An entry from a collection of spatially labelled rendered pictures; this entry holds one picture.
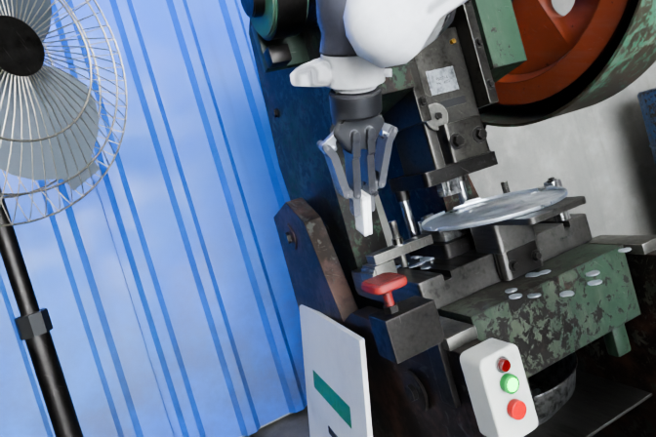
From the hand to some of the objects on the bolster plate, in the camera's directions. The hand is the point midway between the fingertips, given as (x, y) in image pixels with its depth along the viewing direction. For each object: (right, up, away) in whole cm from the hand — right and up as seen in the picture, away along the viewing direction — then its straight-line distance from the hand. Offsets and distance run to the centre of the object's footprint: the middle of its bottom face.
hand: (362, 213), depth 80 cm
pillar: (+15, -8, +37) cm, 41 cm away
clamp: (+10, -13, +28) cm, 33 cm away
